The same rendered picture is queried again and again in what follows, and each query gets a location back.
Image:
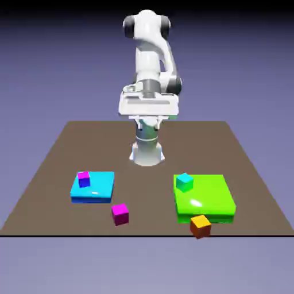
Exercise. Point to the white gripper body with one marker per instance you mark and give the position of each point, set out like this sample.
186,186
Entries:
149,108

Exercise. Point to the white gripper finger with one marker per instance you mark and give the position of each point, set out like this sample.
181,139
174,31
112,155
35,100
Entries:
139,124
158,124

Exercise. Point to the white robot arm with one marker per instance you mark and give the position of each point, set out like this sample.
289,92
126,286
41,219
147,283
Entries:
149,46

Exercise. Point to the small teal cube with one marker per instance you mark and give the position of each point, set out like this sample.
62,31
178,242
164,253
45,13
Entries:
184,182

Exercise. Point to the small magenta cube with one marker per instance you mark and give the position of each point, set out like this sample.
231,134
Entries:
120,214
83,179

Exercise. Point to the small orange cube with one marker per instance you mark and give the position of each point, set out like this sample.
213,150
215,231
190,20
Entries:
200,227

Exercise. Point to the large cyan box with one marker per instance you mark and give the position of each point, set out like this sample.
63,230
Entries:
98,186

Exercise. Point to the large green box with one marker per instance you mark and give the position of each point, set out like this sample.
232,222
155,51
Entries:
206,197

